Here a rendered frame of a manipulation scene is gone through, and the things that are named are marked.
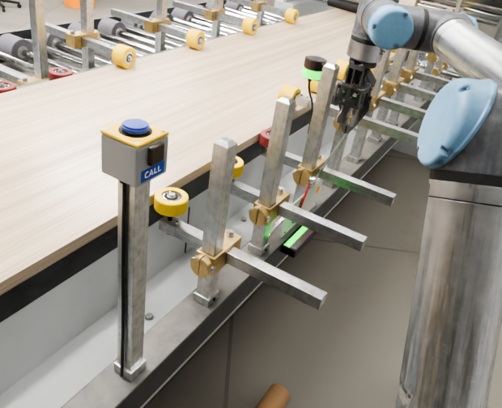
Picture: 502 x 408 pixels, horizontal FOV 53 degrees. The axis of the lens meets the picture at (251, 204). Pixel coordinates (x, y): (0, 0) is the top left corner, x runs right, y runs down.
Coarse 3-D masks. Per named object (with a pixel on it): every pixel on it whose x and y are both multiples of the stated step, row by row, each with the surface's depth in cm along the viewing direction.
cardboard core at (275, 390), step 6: (276, 384) 178; (270, 390) 175; (276, 390) 175; (282, 390) 175; (264, 396) 174; (270, 396) 173; (276, 396) 173; (282, 396) 174; (288, 396) 176; (264, 402) 170; (270, 402) 170; (276, 402) 171; (282, 402) 173
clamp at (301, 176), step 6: (318, 162) 152; (324, 162) 153; (300, 168) 147; (306, 168) 147; (318, 168) 150; (294, 174) 147; (300, 174) 146; (306, 174) 145; (312, 174) 147; (294, 180) 148; (300, 180) 147; (306, 180) 146
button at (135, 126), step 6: (126, 120) 72; (132, 120) 72; (138, 120) 73; (126, 126) 70; (132, 126) 71; (138, 126) 71; (144, 126) 71; (126, 132) 70; (132, 132) 70; (138, 132) 70; (144, 132) 71
